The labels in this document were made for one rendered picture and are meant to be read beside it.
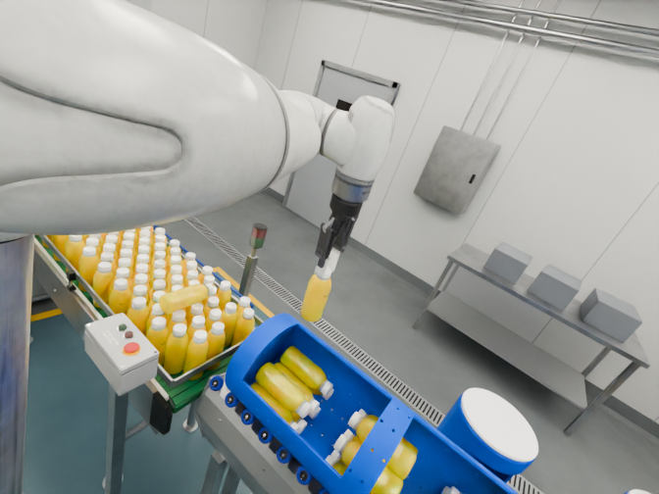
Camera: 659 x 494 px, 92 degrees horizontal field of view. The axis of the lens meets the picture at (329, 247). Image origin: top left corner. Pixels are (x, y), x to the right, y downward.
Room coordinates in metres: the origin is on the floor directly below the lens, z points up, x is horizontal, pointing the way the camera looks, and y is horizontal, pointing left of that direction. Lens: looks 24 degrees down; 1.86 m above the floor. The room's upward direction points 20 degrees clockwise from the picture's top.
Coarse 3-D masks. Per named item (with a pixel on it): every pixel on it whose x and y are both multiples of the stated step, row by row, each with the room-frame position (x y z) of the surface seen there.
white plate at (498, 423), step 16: (464, 400) 0.93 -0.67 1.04; (480, 400) 0.96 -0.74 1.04; (496, 400) 1.00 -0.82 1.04; (480, 416) 0.89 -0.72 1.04; (496, 416) 0.92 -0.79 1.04; (512, 416) 0.94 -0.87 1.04; (480, 432) 0.81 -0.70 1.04; (496, 432) 0.84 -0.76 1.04; (512, 432) 0.86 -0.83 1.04; (528, 432) 0.89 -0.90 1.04; (496, 448) 0.77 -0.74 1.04; (512, 448) 0.80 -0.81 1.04; (528, 448) 0.82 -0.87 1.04
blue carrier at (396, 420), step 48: (288, 336) 0.88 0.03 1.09; (240, 384) 0.61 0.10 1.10; (336, 384) 0.78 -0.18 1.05; (288, 432) 0.53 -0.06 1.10; (336, 432) 0.68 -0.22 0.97; (384, 432) 0.53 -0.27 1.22; (432, 432) 0.58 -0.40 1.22; (336, 480) 0.46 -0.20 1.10; (432, 480) 0.60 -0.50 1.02; (480, 480) 0.58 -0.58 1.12
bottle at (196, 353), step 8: (192, 344) 0.74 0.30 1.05; (200, 344) 0.74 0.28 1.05; (208, 344) 0.77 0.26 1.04; (192, 352) 0.73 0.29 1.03; (200, 352) 0.73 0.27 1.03; (184, 360) 0.74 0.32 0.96; (192, 360) 0.72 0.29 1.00; (200, 360) 0.74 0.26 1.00; (184, 368) 0.73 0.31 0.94; (192, 368) 0.72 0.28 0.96; (200, 376) 0.75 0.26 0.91
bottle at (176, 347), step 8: (176, 336) 0.73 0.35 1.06; (184, 336) 0.75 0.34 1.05; (168, 344) 0.72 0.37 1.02; (176, 344) 0.72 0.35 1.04; (184, 344) 0.74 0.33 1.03; (168, 352) 0.72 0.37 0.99; (176, 352) 0.72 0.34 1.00; (184, 352) 0.75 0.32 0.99; (168, 360) 0.72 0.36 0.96; (176, 360) 0.72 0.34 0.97; (168, 368) 0.72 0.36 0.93; (176, 368) 0.73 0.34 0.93
